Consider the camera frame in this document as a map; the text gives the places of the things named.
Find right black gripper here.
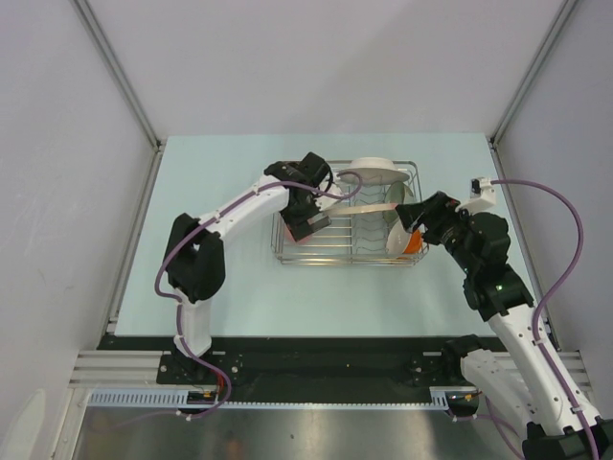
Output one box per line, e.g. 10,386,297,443
396,191,477,274

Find pink plastic cup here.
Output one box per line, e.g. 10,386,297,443
284,225,313,244

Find green bowl brown rim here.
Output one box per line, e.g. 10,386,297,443
383,181,416,224

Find white and orange bowl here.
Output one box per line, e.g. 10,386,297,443
386,219,423,257

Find beige and pink floral plate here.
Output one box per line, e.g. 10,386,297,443
324,203,397,217

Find metal wire dish rack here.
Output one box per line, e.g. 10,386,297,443
271,160,429,266

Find large white grey-rimmed plate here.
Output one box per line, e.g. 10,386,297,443
336,157,410,186

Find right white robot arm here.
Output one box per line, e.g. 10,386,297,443
396,192,612,459

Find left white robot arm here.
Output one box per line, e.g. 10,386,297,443
154,152,338,383

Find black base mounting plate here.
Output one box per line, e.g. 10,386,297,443
95,334,528,403

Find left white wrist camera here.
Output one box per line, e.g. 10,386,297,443
316,183,344,212

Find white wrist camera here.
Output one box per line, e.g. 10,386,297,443
316,183,344,212
456,177,497,215

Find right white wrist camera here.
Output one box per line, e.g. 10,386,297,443
456,177,497,215

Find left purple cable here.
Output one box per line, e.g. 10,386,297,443
85,171,363,430

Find purple cable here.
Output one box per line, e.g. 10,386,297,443
85,171,363,430
449,177,604,460

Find white slotted cable duct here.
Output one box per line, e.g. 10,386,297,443
88,386,482,411

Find aluminium front rail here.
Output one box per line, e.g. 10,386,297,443
69,349,167,390

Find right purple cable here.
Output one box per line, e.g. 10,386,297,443
449,177,604,460

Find right aluminium frame post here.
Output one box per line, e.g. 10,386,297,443
489,0,581,146

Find aluminium frame post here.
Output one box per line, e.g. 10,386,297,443
489,0,581,146
71,0,162,150

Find left aluminium frame post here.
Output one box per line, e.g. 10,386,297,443
71,0,162,150

